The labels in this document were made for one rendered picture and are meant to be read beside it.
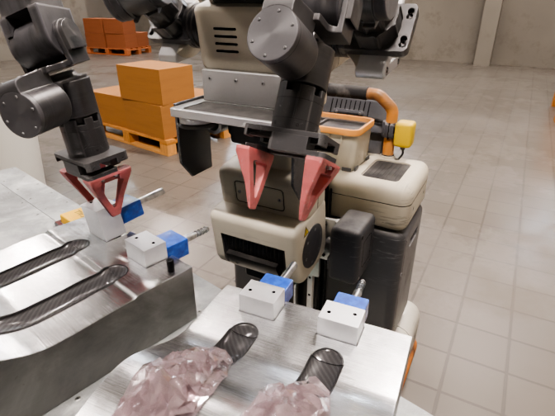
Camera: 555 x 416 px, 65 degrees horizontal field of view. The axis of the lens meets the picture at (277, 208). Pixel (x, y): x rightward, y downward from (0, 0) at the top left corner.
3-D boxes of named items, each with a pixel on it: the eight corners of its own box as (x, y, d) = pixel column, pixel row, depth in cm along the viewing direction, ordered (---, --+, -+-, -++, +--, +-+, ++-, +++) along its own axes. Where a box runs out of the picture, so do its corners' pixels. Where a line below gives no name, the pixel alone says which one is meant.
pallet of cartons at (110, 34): (115, 49, 1147) (110, 16, 1112) (154, 52, 1088) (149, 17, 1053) (85, 53, 1071) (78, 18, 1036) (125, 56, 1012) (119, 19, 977)
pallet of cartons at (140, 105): (74, 138, 420) (58, 61, 388) (144, 116, 497) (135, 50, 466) (182, 159, 365) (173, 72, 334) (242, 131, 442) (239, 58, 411)
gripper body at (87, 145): (89, 177, 59) (73, 124, 56) (56, 164, 65) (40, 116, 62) (130, 161, 63) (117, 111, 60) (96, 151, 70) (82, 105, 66)
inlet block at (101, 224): (158, 201, 78) (150, 173, 75) (174, 207, 75) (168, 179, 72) (91, 234, 69) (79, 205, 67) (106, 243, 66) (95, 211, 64)
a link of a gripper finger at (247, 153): (274, 215, 49) (292, 134, 48) (222, 203, 52) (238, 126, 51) (297, 218, 55) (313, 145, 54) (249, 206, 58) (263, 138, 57)
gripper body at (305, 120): (320, 150, 47) (334, 82, 47) (240, 137, 51) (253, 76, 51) (338, 159, 53) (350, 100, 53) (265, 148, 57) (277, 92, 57)
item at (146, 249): (199, 238, 73) (196, 209, 70) (219, 248, 70) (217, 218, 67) (130, 271, 64) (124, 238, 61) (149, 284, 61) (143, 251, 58)
